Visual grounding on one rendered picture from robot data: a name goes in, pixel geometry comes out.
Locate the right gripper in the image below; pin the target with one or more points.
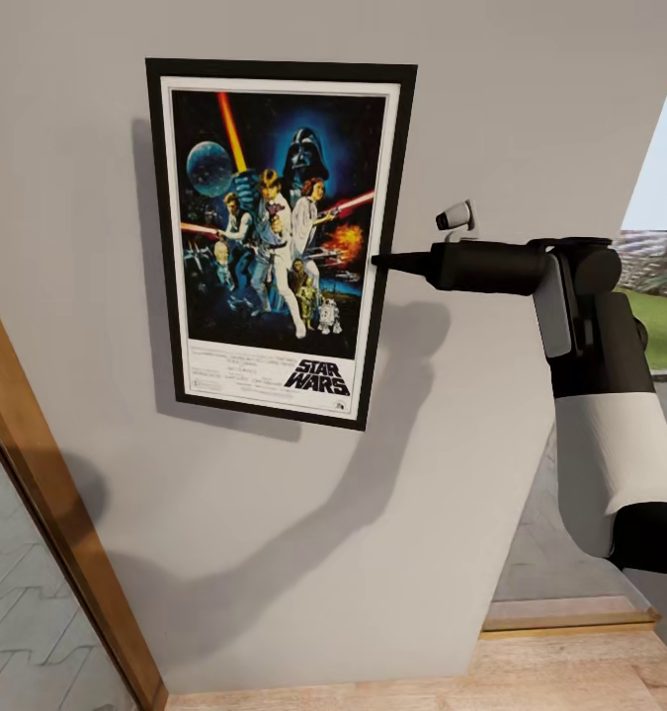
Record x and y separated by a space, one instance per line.
466 265

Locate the fixed window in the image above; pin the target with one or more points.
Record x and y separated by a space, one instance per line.
548 586

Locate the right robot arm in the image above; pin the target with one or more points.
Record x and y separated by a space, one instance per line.
610 429

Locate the poster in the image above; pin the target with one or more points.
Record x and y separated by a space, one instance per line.
277 181

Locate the door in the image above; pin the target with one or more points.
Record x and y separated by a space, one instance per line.
68 639

